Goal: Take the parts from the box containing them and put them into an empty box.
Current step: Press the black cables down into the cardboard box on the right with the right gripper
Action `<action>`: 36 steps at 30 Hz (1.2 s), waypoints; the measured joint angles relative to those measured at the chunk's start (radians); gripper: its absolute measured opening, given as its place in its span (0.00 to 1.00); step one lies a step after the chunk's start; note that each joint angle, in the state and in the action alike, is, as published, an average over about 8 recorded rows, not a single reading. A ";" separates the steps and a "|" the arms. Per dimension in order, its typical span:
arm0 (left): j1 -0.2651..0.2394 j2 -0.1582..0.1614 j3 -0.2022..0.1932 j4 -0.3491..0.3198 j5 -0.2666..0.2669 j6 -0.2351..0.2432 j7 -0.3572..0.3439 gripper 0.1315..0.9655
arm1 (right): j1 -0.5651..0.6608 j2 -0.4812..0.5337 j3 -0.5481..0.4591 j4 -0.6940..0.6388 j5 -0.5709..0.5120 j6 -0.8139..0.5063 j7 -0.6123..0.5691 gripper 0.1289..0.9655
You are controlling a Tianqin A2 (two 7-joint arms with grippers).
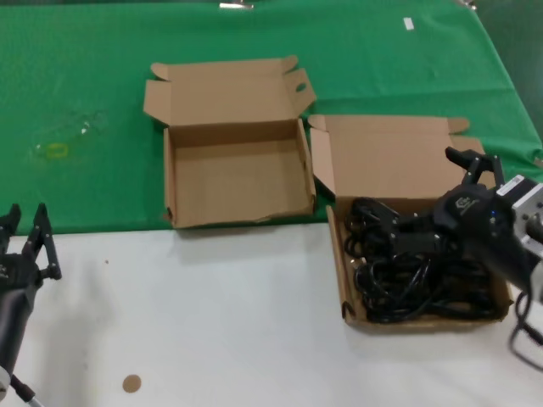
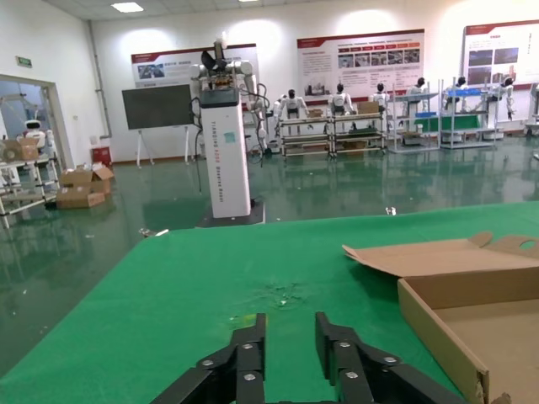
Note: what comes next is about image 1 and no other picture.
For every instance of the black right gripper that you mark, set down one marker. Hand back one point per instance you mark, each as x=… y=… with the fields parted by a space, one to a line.
x=488 y=229

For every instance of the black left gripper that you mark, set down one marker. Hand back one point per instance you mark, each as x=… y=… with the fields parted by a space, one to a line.
x=12 y=318

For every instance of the open brown cardboard box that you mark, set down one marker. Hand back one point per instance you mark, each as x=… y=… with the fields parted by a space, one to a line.
x=390 y=161
x=237 y=169

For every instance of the round brown cardboard disc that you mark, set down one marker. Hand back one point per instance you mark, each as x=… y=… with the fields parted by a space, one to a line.
x=131 y=383

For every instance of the green table cloth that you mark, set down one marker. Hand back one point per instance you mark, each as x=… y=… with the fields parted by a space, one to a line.
x=85 y=63

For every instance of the white tape strip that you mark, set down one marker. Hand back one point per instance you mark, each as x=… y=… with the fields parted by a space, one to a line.
x=408 y=24

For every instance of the metal cloth clip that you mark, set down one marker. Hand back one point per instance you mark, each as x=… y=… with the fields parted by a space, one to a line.
x=235 y=5

